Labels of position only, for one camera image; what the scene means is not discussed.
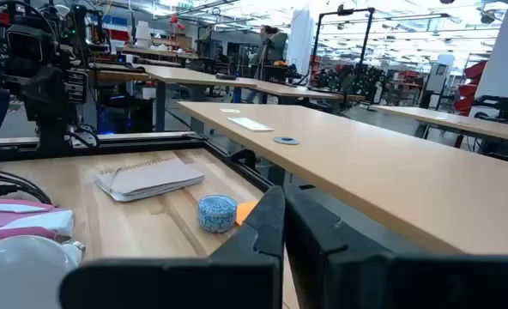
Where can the person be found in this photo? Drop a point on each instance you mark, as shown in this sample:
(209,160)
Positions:
(273,47)

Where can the orange sticky note pad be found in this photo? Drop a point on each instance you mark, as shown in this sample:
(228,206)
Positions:
(245,210)

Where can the small black robot arm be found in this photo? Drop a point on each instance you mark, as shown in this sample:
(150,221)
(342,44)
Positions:
(507,107)

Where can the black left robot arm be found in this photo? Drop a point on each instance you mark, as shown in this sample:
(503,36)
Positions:
(44,94)

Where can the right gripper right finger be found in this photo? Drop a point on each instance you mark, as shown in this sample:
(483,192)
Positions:
(365,283)

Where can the white column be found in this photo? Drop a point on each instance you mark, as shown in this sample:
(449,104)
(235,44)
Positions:
(300,38)

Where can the black camera stand frame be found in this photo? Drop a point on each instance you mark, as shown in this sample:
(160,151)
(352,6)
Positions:
(346,9)

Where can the black aluminium table frame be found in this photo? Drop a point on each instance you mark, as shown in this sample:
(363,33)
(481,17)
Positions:
(86,150)

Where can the white flood light bulb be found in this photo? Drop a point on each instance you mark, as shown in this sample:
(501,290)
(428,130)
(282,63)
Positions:
(18,274)

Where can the black blue-lit computer tower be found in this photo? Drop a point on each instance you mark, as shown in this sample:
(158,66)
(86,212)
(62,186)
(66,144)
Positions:
(125,116)

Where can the tan laminate desk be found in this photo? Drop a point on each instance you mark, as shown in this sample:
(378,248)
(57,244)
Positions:
(185,76)
(473,122)
(387,180)
(297,91)

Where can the red storage bins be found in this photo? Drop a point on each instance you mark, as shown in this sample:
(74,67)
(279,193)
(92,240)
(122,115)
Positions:
(473,73)

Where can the blue patterned round tin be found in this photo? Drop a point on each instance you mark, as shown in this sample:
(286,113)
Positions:
(217,214)

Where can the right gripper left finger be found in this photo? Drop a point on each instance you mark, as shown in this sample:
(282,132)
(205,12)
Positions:
(237,283)

